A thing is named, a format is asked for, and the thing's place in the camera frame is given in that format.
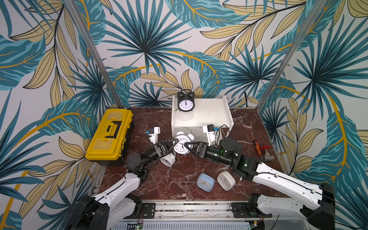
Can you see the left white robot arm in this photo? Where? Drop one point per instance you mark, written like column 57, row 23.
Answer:
column 115, row 189

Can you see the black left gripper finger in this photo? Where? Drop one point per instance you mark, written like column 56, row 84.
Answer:
column 172, row 141
column 170, row 148

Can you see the metal corner post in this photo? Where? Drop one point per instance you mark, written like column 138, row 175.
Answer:
column 291, row 51
column 78, row 19

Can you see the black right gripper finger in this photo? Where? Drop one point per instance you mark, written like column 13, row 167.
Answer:
column 193, row 143
column 192, row 148

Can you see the white twin-bell alarm clock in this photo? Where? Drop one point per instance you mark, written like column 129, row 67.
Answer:
column 184, row 135

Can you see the red handled metal valve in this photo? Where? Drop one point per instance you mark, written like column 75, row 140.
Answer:
column 266, row 155

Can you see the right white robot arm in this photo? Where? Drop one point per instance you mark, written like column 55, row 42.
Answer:
column 317, row 201

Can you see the white two-tier shelf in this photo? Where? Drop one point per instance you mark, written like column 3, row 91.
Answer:
column 207, row 111

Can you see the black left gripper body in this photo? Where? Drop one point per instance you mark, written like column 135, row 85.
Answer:
column 158, row 150

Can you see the black twin-bell alarm clock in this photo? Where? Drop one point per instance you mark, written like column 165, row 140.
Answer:
column 186, row 100

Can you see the white round alarm clock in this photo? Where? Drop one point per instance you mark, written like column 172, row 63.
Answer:
column 168, row 160

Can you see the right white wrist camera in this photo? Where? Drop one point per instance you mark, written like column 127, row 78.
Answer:
column 213, row 134

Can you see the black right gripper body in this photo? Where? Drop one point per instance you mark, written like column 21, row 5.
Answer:
column 202, row 149

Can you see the white square alarm clock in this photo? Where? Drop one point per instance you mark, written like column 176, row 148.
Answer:
column 226, row 180

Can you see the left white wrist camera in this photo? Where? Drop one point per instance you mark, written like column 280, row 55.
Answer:
column 153, row 133

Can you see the blue square alarm clock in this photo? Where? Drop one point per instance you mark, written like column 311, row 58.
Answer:
column 205, row 182

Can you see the right metal corner post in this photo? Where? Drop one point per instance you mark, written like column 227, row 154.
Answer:
column 291, row 51

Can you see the left metal corner post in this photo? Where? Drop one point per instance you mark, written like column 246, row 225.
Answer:
column 78, row 19

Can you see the orange handled tool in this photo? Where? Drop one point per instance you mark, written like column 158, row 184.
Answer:
column 260, row 150

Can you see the yellow and black toolbox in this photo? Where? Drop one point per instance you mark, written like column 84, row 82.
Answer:
column 111, row 139

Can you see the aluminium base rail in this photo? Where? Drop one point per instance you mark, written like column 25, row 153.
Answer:
column 133, row 213

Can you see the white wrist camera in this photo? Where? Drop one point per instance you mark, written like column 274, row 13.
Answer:
column 153, row 133
column 213, row 134

